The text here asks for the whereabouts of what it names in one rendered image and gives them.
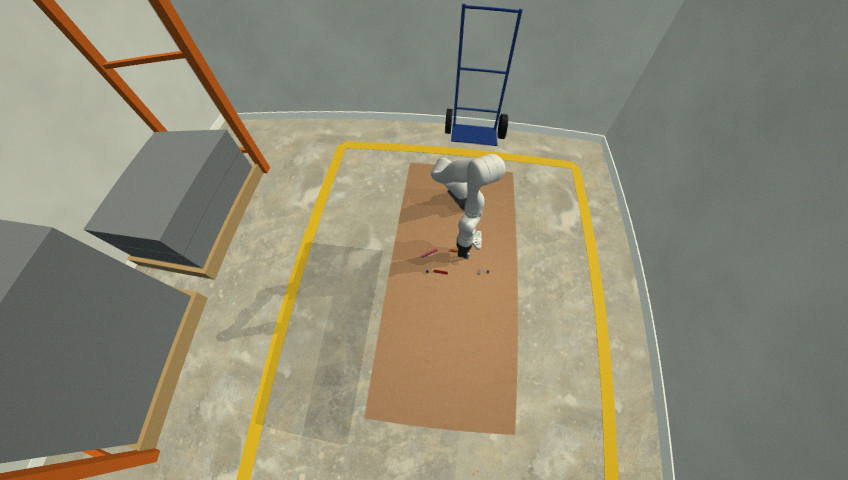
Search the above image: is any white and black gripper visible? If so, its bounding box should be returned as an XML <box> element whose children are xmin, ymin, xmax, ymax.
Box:
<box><xmin>456</xmin><ymin>231</ymin><xmax>481</xmax><ymax>259</ymax></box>

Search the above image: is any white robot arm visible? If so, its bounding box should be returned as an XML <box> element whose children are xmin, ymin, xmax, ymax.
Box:
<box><xmin>431</xmin><ymin>154</ymin><xmax>506</xmax><ymax>241</ymax></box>

